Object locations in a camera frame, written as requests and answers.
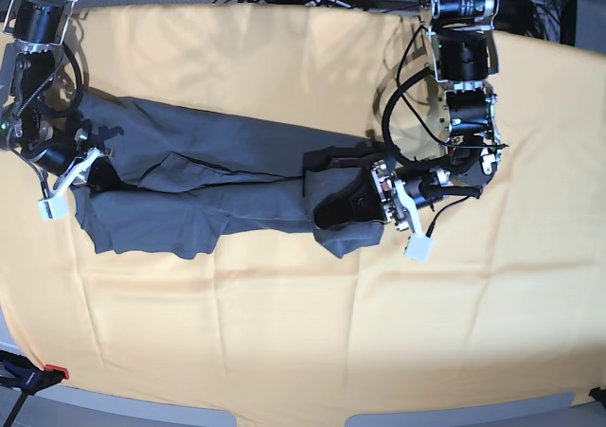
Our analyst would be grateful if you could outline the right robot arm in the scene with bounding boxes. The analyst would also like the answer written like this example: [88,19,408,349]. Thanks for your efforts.
[1,0,120,199]

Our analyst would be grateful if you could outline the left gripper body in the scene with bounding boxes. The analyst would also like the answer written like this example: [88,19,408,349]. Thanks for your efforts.
[369,160,451,242]

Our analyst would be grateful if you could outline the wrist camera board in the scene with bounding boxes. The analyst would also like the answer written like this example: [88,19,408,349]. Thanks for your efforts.
[38,195,70,222]
[404,233,434,262]

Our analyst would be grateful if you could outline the black clamp right edge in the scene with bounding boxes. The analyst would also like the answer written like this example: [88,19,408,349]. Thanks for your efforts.
[589,387,606,409]

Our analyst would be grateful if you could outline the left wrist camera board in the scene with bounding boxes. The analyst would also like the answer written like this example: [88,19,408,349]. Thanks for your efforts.
[404,233,434,262]

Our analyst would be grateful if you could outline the black power adapter box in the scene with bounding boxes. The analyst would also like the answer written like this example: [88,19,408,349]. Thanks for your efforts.
[494,0,539,37]

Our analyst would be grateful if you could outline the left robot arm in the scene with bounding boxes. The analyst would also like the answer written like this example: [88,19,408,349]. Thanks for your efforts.
[313,0,505,244]

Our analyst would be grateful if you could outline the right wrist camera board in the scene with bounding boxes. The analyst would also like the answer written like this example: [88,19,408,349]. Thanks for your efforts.
[38,195,70,222]

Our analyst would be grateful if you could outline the yellow table cloth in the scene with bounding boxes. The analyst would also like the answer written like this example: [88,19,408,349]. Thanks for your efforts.
[1,5,605,426]

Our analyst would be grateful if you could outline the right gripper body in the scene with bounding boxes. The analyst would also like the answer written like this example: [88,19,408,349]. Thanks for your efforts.
[21,133,113,198]

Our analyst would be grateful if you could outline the blue clamp with red pad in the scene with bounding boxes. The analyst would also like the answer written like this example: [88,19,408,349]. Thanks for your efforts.
[1,350,69,427]

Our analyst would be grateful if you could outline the blue-grey T-shirt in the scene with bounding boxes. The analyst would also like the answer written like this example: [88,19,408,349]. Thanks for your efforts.
[73,96,383,259]

